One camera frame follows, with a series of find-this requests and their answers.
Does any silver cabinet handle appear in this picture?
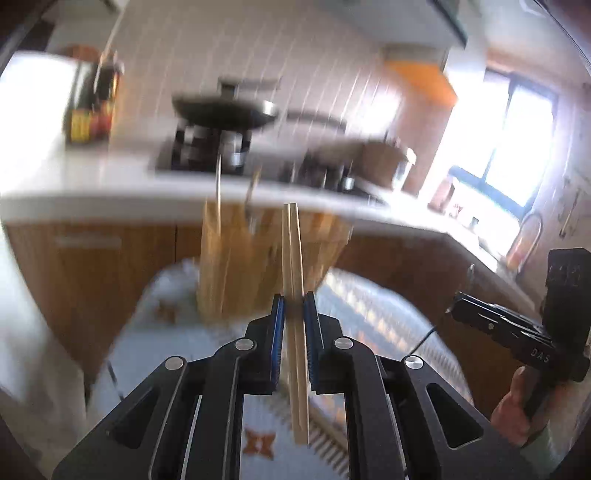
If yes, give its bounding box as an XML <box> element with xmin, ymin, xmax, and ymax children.
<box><xmin>53</xmin><ymin>234</ymin><xmax>122</xmax><ymax>250</ymax></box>

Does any wooden chopstick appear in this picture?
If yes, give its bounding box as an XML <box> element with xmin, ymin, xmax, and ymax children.
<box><xmin>281</xmin><ymin>203</ymin><xmax>308</xmax><ymax>445</ymax></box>
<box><xmin>287</xmin><ymin>203</ymin><xmax>310</xmax><ymax>445</ymax></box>
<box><xmin>215</xmin><ymin>154</ymin><xmax>222</xmax><ymax>220</ymax></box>

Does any dark soy sauce bottle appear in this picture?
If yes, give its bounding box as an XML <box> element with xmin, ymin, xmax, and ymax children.
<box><xmin>64</xmin><ymin>61</ymin><xmax>104</xmax><ymax>145</ymax></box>

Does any orange wall cabinet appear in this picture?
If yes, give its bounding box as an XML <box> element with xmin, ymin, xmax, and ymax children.
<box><xmin>386</xmin><ymin>60</ymin><xmax>458</xmax><ymax>108</ymax></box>

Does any black gas stove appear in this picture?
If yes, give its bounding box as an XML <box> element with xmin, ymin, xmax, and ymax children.
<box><xmin>151</xmin><ymin>122</ymin><xmax>379</xmax><ymax>204</ymax></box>

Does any person's right hand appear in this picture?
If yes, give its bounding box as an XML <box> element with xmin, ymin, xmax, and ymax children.
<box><xmin>490</xmin><ymin>366</ymin><xmax>548</xmax><ymax>447</ymax></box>

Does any blue patterned round mat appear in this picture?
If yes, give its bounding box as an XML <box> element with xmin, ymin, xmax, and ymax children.
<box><xmin>89</xmin><ymin>257</ymin><xmax>477</xmax><ymax>480</ymax></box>

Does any red label sauce bottle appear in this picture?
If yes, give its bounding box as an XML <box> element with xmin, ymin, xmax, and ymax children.
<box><xmin>94</xmin><ymin>50</ymin><xmax>124</xmax><ymax>140</ymax></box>

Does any brown rice cooker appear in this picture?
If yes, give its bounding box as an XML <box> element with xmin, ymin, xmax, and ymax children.
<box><xmin>360</xmin><ymin>141</ymin><xmax>417</xmax><ymax>191</ymax></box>

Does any black frying pan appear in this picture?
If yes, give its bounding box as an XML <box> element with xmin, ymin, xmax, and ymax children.
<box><xmin>171</xmin><ymin>94</ymin><xmax>348</xmax><ymax>133</ymax></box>

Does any beige plastic utensil basket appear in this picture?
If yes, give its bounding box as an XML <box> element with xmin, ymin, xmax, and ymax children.
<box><xmin>197</xmin><ymin>201</ymin><xmax>353</xmax><ymax>323</ymax></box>

